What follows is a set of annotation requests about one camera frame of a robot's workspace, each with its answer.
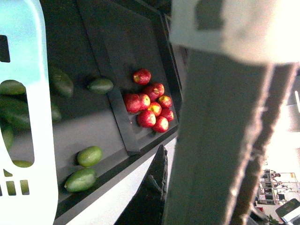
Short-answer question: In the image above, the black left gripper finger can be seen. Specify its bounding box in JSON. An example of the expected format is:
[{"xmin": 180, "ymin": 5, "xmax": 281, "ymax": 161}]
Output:
[{"xmin": 115, "ymin": 144, "xmax": 168, "ymax": 225}]

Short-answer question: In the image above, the light teal plastic basket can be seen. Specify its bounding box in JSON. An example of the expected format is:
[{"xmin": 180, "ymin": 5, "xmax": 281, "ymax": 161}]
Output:
[{"xmin": 0, "ymin": 0, "xmax": 58, "ymax": 225}]

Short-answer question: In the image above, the brown basket handle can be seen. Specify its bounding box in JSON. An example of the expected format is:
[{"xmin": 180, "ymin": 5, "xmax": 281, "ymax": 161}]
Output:
[{"xmin": 163, "ymin": 50, "xmax": 298, "ymax": 225}]

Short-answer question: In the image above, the red apple top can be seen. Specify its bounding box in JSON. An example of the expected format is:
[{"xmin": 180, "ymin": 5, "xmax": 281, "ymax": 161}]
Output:
[{"xmin": 133, "ymin": 68, "xmax": 151, "ymax": 85}]

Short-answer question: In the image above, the black display shelf tray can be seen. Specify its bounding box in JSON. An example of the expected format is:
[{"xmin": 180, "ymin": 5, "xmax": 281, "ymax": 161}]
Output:
[{"xmin": 41, "ymin": 0, "xmax": 182, "ymax": 225}]

